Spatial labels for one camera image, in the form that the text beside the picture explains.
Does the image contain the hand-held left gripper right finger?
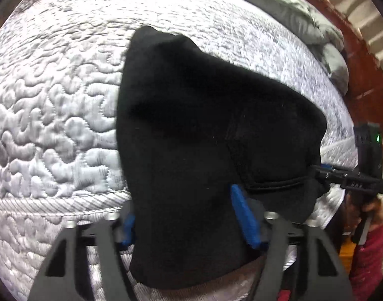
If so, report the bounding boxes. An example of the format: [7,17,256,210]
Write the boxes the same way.
[230,184,352,301]

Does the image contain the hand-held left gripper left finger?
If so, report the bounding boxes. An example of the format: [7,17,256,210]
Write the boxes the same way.
[28,201,137,301]

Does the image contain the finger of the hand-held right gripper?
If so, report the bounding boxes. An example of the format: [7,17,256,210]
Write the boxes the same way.
[311,162,383,195]

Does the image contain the black pants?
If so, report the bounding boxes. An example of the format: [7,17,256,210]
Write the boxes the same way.
[116,25,328,290]

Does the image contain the person's right hand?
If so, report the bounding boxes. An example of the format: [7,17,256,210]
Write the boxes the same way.
[345,191,383,237]

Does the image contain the wooden headboard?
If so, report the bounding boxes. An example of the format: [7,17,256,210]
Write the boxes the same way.
[296,0,383,226]

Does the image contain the beige striped curtain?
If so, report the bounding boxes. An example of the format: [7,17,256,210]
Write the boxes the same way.
[311,0,383,79]

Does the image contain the white quilted mattress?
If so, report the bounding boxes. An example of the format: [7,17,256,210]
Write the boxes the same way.
[0,0,360,301]

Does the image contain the grey comforter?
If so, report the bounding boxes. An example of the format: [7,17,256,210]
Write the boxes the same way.
[207,0,350,96]

